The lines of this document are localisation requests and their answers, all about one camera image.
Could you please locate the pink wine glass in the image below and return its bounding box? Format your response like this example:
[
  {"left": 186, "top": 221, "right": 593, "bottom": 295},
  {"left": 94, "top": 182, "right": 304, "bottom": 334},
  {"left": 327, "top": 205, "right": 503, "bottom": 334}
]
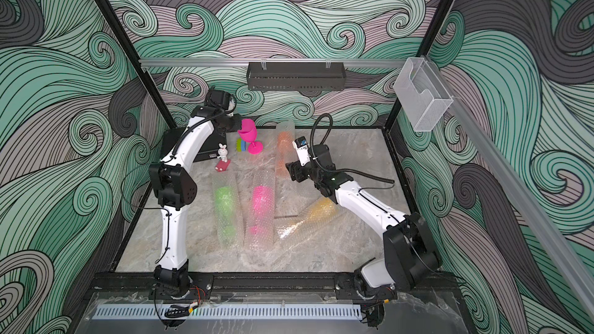
[{"left": 238, "top": 118, "right": 264, "bottom": 155}]

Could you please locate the bubble wrap sheet of yellow glass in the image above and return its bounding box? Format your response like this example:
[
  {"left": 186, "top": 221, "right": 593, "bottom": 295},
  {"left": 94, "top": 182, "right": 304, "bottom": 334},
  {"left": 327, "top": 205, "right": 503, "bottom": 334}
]
[{"left": 274, "top": 197, "right": 340, "bottom": 246}]

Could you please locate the yellow wine glass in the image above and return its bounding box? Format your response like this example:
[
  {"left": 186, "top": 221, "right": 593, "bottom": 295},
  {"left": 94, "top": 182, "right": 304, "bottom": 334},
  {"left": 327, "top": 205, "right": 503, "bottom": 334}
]
[{"left": 297, "top": 197, "right": 339, "bottom": 233}]

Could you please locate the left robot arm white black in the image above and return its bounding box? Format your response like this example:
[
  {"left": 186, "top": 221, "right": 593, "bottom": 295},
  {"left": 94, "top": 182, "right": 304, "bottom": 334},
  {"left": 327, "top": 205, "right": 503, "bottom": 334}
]
[{"left": 148, "top": 106, "right": 241, "bottom": 297}]

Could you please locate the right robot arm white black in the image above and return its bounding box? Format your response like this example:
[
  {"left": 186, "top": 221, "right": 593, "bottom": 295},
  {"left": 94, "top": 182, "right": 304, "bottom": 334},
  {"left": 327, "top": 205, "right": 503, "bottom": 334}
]
[{"left": 286, "top": 161, "right": 440, "bottom": 295}]

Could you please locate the orange glass in bubble wrap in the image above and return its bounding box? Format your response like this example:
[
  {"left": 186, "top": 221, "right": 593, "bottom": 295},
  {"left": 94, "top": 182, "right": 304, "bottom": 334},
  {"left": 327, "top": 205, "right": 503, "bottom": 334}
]
[{"left": 275, "top": 121, "right": 298, "bottom": 179}]

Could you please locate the green glass in bubble wrap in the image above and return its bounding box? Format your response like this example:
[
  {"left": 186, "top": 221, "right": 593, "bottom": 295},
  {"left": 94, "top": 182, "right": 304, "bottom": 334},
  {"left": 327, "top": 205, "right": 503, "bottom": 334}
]
[{"left": 212, "top": 172, "right": 244, "bottom": 249}]

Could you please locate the black case box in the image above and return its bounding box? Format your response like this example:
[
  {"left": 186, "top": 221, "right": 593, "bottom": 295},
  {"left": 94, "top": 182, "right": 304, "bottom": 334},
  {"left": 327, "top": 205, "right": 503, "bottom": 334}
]
[{"left": 160, "top": 122, "right": 227, "bottom": 162}]

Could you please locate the green blue small block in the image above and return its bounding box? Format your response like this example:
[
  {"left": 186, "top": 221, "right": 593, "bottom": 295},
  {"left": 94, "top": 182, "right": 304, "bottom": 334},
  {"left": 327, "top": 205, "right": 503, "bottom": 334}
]
[{"left": 236, "top": 139, "right": 246, "bottom": 152}]

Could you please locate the white bunny figurine pink base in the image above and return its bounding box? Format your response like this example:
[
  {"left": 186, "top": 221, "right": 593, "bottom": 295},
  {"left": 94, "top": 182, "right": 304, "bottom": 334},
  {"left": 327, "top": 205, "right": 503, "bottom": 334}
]
[{"left": 215, "top": 143, "right": 230, "bottom": 173}]

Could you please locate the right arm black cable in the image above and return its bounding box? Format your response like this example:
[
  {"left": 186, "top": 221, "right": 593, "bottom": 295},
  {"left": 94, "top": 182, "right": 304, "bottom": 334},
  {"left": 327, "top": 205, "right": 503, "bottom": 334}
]
[{"left": 309, "top": 113, "right": 396, "bottom": 185}]

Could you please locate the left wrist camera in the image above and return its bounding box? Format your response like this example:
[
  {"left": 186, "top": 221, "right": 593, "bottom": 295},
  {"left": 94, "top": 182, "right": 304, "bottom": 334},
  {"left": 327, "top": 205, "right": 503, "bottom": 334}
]
[{"left": 204, "top": 89, "right": 236, "bottom": 112}]

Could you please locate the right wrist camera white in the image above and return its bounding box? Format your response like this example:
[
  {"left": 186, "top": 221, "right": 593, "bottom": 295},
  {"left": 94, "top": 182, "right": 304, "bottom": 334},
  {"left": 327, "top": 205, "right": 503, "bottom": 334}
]
[{"left": 293, "top": 136, "right": 310, "bottom": 166}]

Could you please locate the black wall tray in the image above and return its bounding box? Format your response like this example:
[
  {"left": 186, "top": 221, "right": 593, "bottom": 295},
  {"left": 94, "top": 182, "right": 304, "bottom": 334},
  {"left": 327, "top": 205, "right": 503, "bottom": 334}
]
[{"left": 246, "top": 62, "right": 347, "bottom": 92}]

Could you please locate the aluminium rail back wall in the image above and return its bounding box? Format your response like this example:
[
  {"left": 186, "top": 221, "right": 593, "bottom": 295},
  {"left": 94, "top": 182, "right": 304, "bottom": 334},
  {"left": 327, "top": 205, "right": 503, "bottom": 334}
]
[{"left": 138, "top": 57, "right": 407, "bottom": 70}]

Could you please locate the aluminium rail wall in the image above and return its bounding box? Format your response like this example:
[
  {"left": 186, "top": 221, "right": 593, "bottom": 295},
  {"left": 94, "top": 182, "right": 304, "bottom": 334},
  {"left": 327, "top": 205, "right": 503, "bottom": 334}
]
[
  {"left": 138, "top": 57, "right": 407, "bottom": 70},
  {"left": 423, "top": 57, "right": 593, "bottom": 318}
]

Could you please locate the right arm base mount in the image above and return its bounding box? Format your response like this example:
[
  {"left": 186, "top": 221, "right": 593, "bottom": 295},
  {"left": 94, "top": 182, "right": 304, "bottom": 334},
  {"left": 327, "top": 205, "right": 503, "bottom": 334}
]
[{"left": 334, "top": 272, "right": 397, "bottom": 302}]

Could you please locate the clear plastic wall bin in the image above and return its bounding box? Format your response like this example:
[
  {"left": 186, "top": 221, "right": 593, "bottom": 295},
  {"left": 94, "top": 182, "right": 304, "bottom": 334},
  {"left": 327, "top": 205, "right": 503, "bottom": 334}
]
[{"left": 394, "top": 57, "right": 453, "bottom": 132}]

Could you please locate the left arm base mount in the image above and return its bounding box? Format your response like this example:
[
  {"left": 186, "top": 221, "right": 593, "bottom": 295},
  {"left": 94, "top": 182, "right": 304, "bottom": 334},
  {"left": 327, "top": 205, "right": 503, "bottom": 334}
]
[{"left": 155, "top": 272, "right": 213, "bottom": 302}]

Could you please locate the white slotted cable duct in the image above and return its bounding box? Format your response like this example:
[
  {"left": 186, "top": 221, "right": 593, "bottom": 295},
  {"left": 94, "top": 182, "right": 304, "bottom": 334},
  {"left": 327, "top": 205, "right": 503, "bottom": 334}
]
[{"left": 91, "top": 303, "right": 362, "bottom": 321}]

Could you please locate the aluminium rail right wall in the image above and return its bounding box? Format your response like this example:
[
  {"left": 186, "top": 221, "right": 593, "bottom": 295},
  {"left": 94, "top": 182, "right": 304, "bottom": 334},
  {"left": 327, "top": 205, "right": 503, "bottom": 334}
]
[{"left": 423, "top": 57, "right": 593, "bottom": 318}]

